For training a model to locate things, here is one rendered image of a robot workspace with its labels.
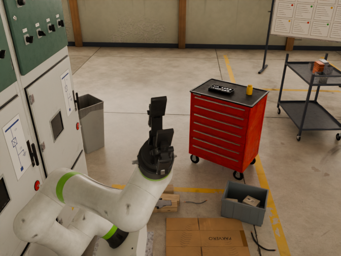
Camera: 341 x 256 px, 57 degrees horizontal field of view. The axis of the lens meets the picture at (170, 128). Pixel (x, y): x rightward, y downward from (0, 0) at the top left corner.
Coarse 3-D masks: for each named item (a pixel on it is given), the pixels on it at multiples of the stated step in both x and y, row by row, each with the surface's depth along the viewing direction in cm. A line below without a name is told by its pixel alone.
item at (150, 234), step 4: (148, 232) 185; (152, 232) 185; (148, 236) 182; (152, 236) 182; (96, 240) 180; (148, 240) 180; (152, 240) 180; (96, 244) 177; (148, 244) 177; (152, 244) 177; (96, 248) 175; (148, 248) 175; (152, 248) 176; (148, 252) 172
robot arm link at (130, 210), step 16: (80, 176) 106; (64, 192) 103; (80, 192) 98; (96, 192) 93; (112, 192) 89; (128, 192) 84; (144, 192) 83; (80, 208) 101; (96, 208) 91; (112, 208) 84; (128, 208) 82; (144, 208) 82; (128, 224) 81; (144, 224) 83
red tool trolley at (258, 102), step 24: (192, 96) 331; (216, 96) 318; (240, 96) 318; (264, 96) 319; (192, 120) 345; (216, 120) 324; (240, 120) 309; (192, 144) 359; (216, 144) 339; (240, 144) 321; (240, 168) 333
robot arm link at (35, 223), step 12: (36, 204) 108; (48, 204) 108; (24, 216) 105; (36, 216) 106; (48, 216) 108; (24, 228) 104; (36, 228) 105; (48, 228) 109; (60, 228) 122; (72, 228) 143; (24, 240) 106; (36, 240) 107; (48, 240) 115; (60, 240) 123; (72, 240) 133; (84, 240) 142; (60, 252) 131; (72, 252) 136
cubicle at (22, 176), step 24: (0, 96) 143; (0, 120) 140; (24, 120) 161; (0, 144) 141; (24, 144) 161; (0, 168) 141; (24, 168) 162; (0, 192) 142; (24, 192) 163; (0, 216) 142; (0, 240) 143
